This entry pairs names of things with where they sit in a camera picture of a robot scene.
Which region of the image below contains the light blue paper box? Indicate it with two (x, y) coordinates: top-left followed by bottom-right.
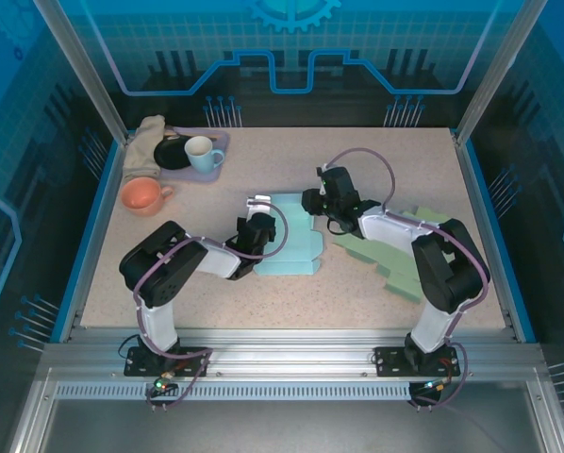
(252, 192), (325, 277)

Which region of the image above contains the light green paper box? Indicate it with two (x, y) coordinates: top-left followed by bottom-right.
(331, 205), (452, 304)

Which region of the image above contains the purple plastic tray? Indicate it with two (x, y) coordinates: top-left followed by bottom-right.
(158, 125), (231, 184)

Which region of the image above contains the light blue ceramic mug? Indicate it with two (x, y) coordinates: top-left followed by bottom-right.
(183, 135), (226, 175)

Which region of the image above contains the black round plate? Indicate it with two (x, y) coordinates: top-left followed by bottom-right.
(153, 136), (192, 172)

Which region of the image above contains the orange ceramic cup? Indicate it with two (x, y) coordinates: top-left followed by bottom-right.
(121, 176), (175, 217)

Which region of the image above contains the beige folded cloth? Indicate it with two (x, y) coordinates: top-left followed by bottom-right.
(121, 114), (168, 181)

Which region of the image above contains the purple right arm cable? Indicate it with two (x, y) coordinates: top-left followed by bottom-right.
(323, 147), (493, 411)

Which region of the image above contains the aluminium mounting rail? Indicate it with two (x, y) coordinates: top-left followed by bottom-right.
(41, 327), (545, 381)

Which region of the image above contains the aluminium side rail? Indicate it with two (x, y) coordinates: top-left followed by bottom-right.
(453, 131), (523, 344)
(58, 134), (132, 344)

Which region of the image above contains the slotted grey cable duct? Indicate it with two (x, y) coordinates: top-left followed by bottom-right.
(53, 381), (418, 402)

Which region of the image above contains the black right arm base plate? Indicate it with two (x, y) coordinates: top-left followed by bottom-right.
(373, 344), (468, 378)

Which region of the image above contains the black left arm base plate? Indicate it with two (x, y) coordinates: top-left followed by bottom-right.
(124, 345), (212, 378)

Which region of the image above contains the inline cable connector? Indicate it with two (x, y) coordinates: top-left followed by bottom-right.
(152, 371), (178, 394)
(421, 377), (455, 394)

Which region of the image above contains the aluminium frame post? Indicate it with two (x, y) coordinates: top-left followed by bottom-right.
(30, 0), (133, 146)
(453, 0), (550, 147)

